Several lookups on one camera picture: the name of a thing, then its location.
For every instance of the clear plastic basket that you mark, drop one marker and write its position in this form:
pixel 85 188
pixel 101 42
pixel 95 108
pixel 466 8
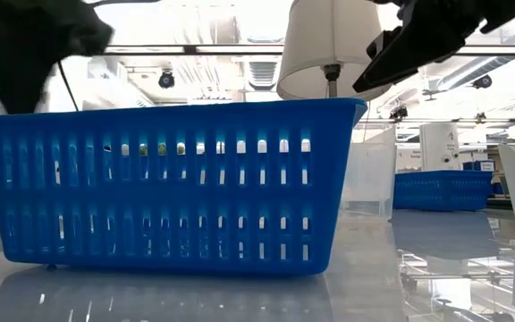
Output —
pixel 369 179

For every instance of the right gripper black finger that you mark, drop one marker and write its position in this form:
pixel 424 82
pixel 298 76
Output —
pixel 385 44
pixel 396 67

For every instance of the black ceiling camera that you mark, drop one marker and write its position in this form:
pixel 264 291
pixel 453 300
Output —
pixel 166 80
pixel 482 82

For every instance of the black overhead frame bar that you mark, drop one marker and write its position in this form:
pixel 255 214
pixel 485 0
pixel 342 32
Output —
pixel 222 49

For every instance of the white cylindrical column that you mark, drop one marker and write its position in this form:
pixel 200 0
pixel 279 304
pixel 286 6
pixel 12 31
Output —
pixel 438 143

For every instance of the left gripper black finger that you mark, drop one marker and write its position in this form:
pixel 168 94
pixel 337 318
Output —
pixel 25 89

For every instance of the thin black frame bar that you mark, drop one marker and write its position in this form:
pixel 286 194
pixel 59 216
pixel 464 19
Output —
pixel 441 121

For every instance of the blue labelled box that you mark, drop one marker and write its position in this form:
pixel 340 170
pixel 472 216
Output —
pixel 472 165

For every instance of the black ceiling track light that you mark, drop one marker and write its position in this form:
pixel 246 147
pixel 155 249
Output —
pixel 398 112

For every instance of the green potted artificial plant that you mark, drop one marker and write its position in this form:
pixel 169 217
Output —
pixel 162 149

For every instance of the blue slotted plastic basket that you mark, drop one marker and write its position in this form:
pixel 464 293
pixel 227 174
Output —
pixel 441 192
pixel 172 121

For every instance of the table lamp white shade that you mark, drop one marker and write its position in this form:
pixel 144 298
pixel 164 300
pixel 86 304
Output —
pixel 329 36

